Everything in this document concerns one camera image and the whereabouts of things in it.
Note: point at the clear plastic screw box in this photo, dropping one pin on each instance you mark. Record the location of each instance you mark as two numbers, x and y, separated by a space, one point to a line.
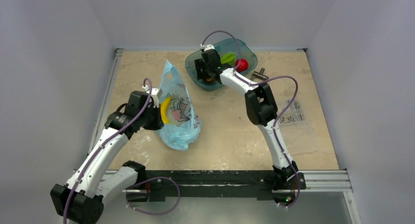
296 129

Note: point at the red fake apple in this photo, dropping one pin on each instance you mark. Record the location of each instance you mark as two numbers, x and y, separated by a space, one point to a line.
241 65

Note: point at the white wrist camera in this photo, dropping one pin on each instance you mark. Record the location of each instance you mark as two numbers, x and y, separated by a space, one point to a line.
204 48
155 95

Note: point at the yellow fake banana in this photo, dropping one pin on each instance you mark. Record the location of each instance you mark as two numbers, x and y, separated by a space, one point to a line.
163 109

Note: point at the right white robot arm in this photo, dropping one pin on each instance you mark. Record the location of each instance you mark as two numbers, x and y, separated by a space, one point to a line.
261 110

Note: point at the green fake fruit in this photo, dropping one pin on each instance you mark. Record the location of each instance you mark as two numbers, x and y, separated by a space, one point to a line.
228 58

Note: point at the dark metal clamp tool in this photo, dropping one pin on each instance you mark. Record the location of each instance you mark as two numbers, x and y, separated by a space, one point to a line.
259 75

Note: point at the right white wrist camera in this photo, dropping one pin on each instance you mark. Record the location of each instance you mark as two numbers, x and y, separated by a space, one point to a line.
204 48

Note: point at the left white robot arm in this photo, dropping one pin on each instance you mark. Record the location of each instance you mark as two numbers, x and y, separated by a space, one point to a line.
83 197

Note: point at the light blue plastic bag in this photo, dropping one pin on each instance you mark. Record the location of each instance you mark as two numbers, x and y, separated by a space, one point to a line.
185 125

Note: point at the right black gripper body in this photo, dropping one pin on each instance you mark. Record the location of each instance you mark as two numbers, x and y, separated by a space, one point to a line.
201 70

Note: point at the aluminium frame rail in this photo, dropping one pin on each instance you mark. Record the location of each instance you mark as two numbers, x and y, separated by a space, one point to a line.
316 181

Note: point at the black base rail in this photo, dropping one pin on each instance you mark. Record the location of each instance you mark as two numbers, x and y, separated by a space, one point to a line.
157 185

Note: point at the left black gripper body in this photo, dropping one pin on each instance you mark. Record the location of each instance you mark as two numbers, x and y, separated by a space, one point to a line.
150 118

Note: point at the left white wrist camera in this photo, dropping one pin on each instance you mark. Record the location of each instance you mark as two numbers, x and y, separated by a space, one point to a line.
155 95

